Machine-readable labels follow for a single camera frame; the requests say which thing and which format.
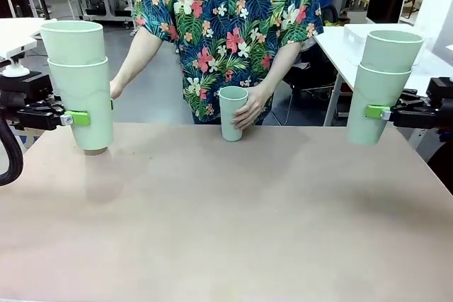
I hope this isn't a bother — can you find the black wrist mount block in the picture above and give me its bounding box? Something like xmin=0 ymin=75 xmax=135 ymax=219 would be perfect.
xmin=426 ymin=77 xmax=453 ymax=105
xmin=0 ymin=71 xmax=54 ymax=105

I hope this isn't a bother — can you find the person's left hand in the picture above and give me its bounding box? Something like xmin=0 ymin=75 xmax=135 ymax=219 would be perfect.
xmin=231 ymin=82 xmax=273 ymax=129

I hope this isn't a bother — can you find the person's right forearm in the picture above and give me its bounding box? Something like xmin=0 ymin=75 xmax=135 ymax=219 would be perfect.
xmin=118 ymin=25 xmax=166 ymax=96

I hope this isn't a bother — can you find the person's right hand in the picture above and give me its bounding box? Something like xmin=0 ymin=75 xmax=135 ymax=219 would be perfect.
xmin=108 ymin=79 xmax=125 ymax=100

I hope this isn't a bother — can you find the person in floral shirt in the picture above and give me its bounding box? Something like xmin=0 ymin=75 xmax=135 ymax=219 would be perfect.
xmin=131 ymin=0 xmax=325 ymax=124

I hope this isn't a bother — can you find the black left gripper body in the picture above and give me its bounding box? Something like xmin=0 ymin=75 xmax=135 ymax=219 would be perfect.
xmin=16 ymin=100 xmax=68 ymax=132

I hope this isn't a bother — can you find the black corrugated cable hose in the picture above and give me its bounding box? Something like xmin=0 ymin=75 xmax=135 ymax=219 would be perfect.
xmin=0 ymin=112 xmax=24 ymax=187

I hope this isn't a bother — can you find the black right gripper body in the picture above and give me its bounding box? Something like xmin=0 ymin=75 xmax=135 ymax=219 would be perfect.
xmin=391 ymin=88 xmax=443 ymax=129

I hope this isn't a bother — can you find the white rounded desk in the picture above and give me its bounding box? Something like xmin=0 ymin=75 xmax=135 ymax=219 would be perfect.
xmin=0 ymin=18 xmax=57 ymax=59

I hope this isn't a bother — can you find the light green tall cup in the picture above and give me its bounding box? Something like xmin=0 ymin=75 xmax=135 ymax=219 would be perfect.
xmin=40 ymin=21 xmax=106 ymax=66
xmin=360 ymin=30 xmax=425 ymax=72
xmin=47 ymin=56 xmax=115 ymax=151
xmin=218 ymin=86 xmax=249 ymax=142
xmin=346 ymin=62 xmax=413 ymax=145

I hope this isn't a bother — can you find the brown tall cup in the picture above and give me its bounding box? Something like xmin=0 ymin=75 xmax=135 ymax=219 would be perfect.
xmin=84 ymin=146 xmax=109 ymax=157

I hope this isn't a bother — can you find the white plastic basket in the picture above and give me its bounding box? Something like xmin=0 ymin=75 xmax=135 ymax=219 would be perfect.
xmin=343 ymin=23 xmax=435 ymax=66

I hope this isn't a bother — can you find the person's left forearm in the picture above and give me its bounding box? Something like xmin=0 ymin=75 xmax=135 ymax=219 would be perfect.
xmin=261 ymin=42 xmax=302 ymax=98

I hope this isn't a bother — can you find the grey cloth on chair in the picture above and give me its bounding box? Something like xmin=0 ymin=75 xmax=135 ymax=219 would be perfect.
xmin=292 ymin=38 xmax=316 ymax=71

